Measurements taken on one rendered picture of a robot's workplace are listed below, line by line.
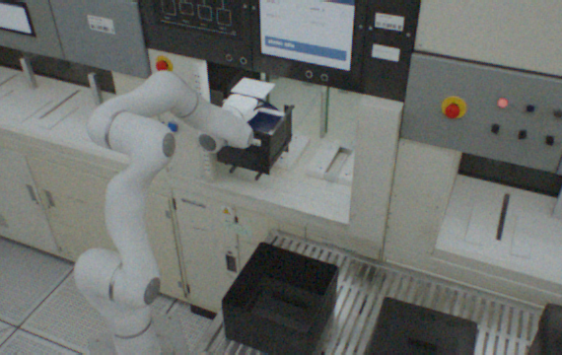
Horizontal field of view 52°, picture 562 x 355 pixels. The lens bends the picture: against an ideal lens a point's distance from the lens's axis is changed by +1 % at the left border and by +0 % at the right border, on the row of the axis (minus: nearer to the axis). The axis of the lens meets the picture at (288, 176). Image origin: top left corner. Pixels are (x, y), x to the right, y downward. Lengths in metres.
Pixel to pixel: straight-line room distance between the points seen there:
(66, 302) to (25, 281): 0.28
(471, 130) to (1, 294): 2.44
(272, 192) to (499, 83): 0.95
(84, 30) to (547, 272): 1.74
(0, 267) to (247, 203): 1.64
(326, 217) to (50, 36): 1.18
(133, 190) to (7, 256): 2.08
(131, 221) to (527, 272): 1.25
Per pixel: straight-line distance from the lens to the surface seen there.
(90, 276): 1.58
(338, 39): 1.68
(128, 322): 1.66
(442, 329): 1.82
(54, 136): 2.69
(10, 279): 3.35
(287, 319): 1.90
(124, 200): 1.46
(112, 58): 2.14
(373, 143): 1.76
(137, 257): 1.50
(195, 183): 2.27
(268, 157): 2.00
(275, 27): 1.75
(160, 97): 1.47
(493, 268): 2.04
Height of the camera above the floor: 2.28
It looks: 39 degrees down
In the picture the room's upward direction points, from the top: straight up
